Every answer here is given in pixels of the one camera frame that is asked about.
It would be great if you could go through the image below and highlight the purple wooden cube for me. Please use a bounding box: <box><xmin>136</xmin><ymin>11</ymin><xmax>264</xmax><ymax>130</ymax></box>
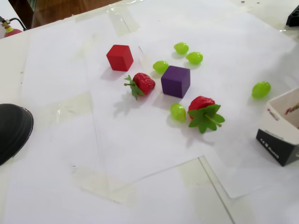
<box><xmin>161</xmin><ymin>65</ymin><xmax>191</xmax><ymax>98</ymax></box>

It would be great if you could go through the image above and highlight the white and black cardboard box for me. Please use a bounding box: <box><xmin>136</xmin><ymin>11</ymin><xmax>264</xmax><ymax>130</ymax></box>
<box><xmin>256</xmin><ymin>86</ymin><xmax>299</xmax><ymax>167</ymax></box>

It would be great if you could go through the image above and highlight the black round dome object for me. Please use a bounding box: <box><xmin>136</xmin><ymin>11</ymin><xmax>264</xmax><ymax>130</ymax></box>
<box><xmin>0</xmin><ymin>104</ymin><xmax>34</xmax><ymax>166</ymax></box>

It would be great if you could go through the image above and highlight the clear tape strip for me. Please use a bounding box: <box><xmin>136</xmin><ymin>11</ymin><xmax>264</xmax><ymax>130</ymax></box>
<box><xmin>35</xmin><ymin>91</ymin><xmax>94</xmax><ymax>126</ymax></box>

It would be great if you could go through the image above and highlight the red fire extinguisher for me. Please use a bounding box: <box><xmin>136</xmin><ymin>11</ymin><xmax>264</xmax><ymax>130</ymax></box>
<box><xmin>0</xmin><ymin>15</ymin><xmax>28</xmax><ymax>39</ymax></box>

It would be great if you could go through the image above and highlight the red wooden cube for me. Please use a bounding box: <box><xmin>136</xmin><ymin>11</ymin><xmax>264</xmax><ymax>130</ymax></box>
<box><xmin>106</xmin><ymin>44</ymin><xmax>134</xmax><ymax>71</ymax></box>

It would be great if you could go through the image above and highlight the green grape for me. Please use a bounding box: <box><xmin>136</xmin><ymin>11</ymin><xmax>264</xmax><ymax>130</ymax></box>
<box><xmin>173</xmin><ymin>42</ymin><xmax>189</xmax><ymax>55</ymax></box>
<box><xmin>152</xmin><ymin>60</ymin><xmax>169</xmax><ymax>73</ymax></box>
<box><xmin>251</xmin><ymin>81</ymin><xmax>272</xmax><ymax>99</ymax></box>
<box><xmin>185</xmin><ymin>51</ymin><xmax>203</xmax><ymax>64</ymax></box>
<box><xmin>170</xmin><ymin>103</ymin><xmax>187</xmax><ymax>122</ymax></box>

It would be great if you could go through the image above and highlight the white paper sheet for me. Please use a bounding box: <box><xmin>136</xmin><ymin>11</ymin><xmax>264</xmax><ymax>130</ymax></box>
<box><xmin>138</xmin><ymin>10</ymin><xmax>299</xmax><ymax>199</ymax></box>

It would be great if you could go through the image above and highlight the large red strawberry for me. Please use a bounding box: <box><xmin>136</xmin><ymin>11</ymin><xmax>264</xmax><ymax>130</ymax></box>
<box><xmin>187</xmin><ymin>96</ymin><xmax>226</xmax><ymax>134</ymax></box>

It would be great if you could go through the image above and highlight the small red strawberry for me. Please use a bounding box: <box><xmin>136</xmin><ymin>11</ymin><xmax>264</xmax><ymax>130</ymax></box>
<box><xmin>124</xmin><ymin>72</ymin><xmax>156</xmax><ymax>101</ymax></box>

